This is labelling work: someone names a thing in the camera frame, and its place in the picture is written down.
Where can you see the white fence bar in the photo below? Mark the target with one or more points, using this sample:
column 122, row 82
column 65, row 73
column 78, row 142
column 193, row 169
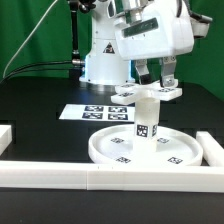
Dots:
column 17, row 174
column 5, row 137
column 213, row 152

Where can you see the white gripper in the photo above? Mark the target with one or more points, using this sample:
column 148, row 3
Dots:
column 160, row 33

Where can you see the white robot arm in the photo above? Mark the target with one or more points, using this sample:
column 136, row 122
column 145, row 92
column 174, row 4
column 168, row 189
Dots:
column 104, row 65

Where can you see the white marker sheet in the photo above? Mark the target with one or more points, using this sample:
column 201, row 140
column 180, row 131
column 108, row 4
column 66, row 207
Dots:
column 97, row 113

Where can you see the white right fence bar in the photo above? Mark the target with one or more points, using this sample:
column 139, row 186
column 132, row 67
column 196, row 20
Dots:
column 213, row 152

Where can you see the white round table top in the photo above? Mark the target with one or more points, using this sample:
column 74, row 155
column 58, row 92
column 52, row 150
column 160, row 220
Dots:
column 118, row 145

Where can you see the white front fence bar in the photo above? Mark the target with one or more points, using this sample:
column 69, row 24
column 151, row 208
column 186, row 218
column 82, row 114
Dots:
column 17, row 174

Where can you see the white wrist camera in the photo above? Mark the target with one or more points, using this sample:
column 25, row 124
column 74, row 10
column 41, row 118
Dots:
column 200, row 25

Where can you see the white cross-shaped table base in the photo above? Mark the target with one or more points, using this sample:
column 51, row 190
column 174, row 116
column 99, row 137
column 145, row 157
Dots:
column 130, row 93

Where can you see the white left fence bar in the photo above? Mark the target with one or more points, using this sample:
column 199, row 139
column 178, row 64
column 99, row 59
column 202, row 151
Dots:
column 5, row 137

